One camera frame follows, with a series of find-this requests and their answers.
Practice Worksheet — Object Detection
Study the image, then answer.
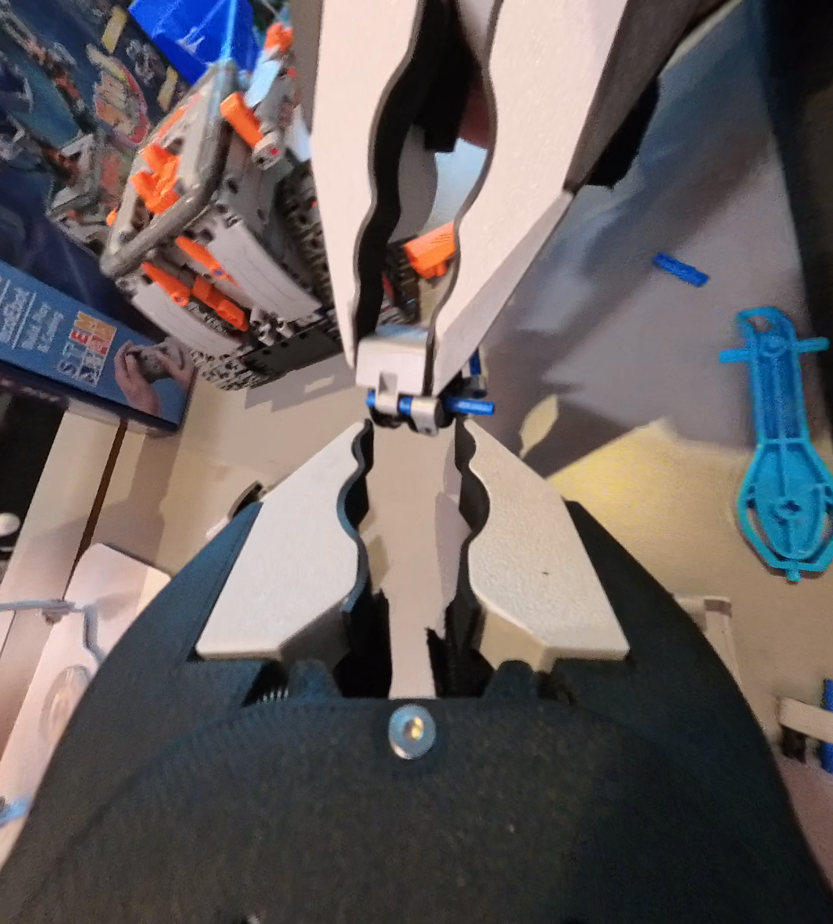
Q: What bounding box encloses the blue plastic storage bin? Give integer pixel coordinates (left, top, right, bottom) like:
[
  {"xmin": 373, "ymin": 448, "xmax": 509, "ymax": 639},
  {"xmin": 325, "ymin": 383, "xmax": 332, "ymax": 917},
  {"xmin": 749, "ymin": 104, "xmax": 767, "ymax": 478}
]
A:
[{"xmin": 128, "ymin": 0, "xmax": 267, "ymax": 82}]

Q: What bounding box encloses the grey curved panel piece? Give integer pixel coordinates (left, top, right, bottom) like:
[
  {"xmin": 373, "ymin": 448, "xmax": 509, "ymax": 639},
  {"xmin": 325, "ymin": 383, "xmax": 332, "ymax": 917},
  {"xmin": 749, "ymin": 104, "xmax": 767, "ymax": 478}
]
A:
[{"xmin": 674, "ymin": 594, "xmax": 743, "ymax": 682}]

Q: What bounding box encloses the small black grey brick assembly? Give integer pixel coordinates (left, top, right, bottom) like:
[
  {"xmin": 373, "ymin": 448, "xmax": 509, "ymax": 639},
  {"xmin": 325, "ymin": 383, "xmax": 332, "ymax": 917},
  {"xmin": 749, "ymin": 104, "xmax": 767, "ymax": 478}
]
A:
[{"xmin": 355, "ymin": 324, "xmax": 498, "ymax": 436}]

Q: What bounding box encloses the blue plastic separator tool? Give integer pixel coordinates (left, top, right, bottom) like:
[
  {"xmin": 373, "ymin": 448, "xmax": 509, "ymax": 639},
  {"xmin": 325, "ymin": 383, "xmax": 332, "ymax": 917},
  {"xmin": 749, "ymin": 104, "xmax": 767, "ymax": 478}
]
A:
[{"xmin": 716, "ymin": 305, "xmax": 833, "ymax": 584}]

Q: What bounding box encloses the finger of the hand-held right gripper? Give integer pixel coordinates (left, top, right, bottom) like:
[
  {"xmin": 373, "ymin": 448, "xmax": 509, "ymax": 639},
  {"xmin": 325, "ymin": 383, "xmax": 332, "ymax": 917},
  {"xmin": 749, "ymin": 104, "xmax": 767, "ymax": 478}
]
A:
[
  {"xmin": 437, "ymin": 0, "xmax": 635, "ymax": 382},
  {"xmin": 307, "ymin": 0, "xmax": 433, "ymax": 365}
]

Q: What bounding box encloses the small grey blue pin connector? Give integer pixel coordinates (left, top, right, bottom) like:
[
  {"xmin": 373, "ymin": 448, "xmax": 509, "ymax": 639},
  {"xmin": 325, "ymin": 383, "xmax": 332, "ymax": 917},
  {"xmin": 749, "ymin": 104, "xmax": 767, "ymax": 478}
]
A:
[{"xmin": 776, "ymin": 678, "xmax": 833, "ymax": 782}]

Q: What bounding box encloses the orange slotted panel piece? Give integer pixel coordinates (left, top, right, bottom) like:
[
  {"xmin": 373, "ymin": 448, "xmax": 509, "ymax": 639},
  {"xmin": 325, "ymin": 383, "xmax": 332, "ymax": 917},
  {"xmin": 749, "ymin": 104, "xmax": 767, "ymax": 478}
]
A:
[{"xmin": 401, "ymin": 223, "xmax": 459, "ymax": 280}]

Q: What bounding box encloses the white desk stand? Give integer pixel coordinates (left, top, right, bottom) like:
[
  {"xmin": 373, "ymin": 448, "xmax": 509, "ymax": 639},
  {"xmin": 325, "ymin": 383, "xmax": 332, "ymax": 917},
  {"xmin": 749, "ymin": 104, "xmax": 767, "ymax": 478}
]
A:
[{"xmin": 0, "ymin": 512, "xmax": 173, "ymax": 882}]

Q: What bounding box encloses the grey orange tracked toy robot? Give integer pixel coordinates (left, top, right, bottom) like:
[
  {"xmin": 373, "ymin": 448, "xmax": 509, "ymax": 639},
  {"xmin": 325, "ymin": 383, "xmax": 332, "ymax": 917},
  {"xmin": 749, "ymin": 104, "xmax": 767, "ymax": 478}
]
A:
[{"xmin": 98, "ymin": 12, "xmax": 388, "ymax": 391}]

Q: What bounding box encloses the blue plastic pin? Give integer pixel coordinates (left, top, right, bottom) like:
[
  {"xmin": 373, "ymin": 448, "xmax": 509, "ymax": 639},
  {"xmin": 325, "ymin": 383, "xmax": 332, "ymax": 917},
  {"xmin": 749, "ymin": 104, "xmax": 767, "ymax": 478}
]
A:
[{"xmin": 651, "ymin": 252, "xmax": 712, "ymax": 287}]

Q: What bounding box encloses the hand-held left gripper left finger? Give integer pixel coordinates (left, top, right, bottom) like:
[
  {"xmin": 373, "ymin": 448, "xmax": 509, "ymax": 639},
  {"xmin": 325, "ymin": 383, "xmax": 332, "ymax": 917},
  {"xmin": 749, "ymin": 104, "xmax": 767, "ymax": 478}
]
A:
[{"xmin": 196, "ymin": 423, "xmax": 375, "ymax": 665}]

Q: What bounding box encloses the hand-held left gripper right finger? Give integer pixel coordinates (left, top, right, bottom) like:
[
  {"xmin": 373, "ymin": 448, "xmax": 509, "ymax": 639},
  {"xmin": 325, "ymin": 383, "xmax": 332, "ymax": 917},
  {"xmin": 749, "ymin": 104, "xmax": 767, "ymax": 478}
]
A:
[{"xmin": 451, "ymin": 426, "xmax": 632, "ymax": 668}]

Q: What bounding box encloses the blue robot kit box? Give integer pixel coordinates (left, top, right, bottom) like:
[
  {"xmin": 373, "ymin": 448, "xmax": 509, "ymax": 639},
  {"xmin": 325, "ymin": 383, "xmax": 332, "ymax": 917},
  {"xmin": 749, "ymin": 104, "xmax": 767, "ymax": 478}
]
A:
[{"xmin": 0, "ymin": 0, "xmax": 202, "ymax": 436}]

